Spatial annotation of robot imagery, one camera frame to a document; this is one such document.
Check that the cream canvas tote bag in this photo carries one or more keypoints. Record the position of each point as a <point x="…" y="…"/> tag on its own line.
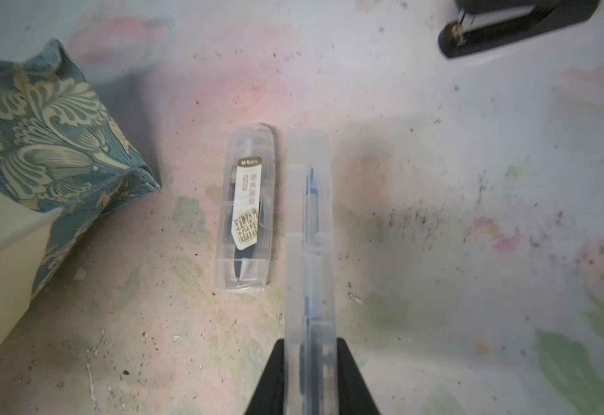
<point x="64" y="162"/>

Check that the black stapler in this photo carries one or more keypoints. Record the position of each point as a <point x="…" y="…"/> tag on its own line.
<point x="485" y="25"/>

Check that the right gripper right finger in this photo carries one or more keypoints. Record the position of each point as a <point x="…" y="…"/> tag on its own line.
<point x="353" y="393"/>

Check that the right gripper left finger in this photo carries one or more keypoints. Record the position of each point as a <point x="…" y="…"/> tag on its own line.
<point x="269" y="395"/>

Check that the clear compass set case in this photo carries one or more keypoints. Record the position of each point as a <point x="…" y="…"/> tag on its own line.
<point x="244" y="242"/>

